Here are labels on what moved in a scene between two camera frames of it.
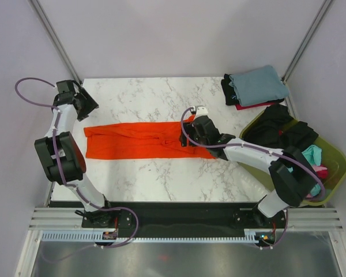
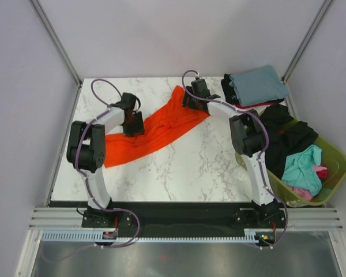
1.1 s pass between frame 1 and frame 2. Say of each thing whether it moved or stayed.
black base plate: stayed
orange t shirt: moved
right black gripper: moved
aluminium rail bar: stayed
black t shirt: stayed
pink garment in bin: stayed
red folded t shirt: stayed
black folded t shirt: stayed
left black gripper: moved
